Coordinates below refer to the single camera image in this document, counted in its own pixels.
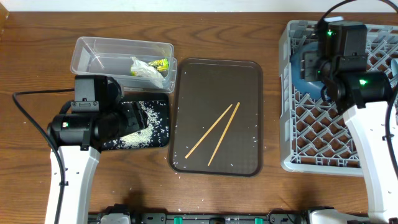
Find grey dishwasher rack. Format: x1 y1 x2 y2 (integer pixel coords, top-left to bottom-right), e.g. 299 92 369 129
279 20 397 177

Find light blue bowl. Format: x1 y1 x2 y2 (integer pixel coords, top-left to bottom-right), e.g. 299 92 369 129
391 58 398 77

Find dark brown serving tray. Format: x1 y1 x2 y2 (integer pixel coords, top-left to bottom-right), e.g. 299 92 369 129
168 58 264 177

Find dark blue plate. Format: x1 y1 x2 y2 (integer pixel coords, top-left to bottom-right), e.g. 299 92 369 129
290 42 324 100

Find white tissue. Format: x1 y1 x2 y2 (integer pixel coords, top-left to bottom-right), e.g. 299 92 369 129
130 57 164 88

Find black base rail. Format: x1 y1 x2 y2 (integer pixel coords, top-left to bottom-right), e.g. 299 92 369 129
87 204 309 224

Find pile of white rice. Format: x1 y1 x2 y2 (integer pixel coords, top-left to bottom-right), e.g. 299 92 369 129
108 99 170 149

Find clear plastic bin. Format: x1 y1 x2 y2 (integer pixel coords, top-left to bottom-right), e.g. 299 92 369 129
70 37 177 93

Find yellow green snack wrapper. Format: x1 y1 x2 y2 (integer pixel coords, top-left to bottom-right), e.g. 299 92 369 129
148 58 169 72

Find black plastic bin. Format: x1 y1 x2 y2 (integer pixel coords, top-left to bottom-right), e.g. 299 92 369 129
101 92 171 152

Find wooden chopstick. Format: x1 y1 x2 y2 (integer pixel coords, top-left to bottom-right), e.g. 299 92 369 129
207 102 241 166
185 104 232 159

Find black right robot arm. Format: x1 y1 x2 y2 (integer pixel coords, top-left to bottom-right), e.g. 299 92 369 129
291 50 397 223

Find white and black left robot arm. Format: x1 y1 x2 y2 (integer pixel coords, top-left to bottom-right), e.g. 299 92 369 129
45 101 148 223

